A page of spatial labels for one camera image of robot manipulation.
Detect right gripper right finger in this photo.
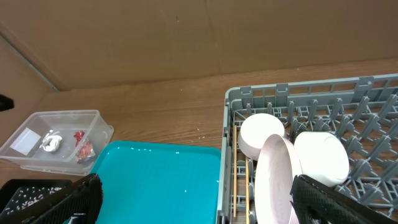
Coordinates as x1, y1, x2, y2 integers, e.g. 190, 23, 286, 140
290, 175, 397, 224

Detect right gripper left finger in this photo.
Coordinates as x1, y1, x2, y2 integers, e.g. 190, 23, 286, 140
1, 174, 103, 224

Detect red snack wrapper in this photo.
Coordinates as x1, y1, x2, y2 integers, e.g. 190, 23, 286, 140
73, 131, 96, 164

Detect pale green bowl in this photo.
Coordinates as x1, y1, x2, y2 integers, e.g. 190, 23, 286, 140
294, 131, 349, 187

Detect large white plate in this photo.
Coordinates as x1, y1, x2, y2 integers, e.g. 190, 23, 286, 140
254, 134, 302, 224

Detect wooden chopstick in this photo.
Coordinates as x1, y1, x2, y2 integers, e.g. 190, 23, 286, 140
233, 125, 238, 218
245, 157, 250, 224

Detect pink white bowl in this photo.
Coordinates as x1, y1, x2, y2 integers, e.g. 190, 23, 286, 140
238, 113, 285, 161

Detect black food waste tray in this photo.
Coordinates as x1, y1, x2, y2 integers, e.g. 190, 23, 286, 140
1, 179, 72, 219

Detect grey dishwasher rack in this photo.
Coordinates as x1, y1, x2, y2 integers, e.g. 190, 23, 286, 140
216, 74, 397, 223

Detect clear plastic bin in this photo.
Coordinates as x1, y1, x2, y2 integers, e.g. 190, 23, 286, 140
1, 110, 114, 176

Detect teal plastic tray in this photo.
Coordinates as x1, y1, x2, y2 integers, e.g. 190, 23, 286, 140
91, 141, 221, 224

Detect rice and peanut scraps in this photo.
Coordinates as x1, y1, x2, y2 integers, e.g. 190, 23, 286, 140
1, 187, 62, 215

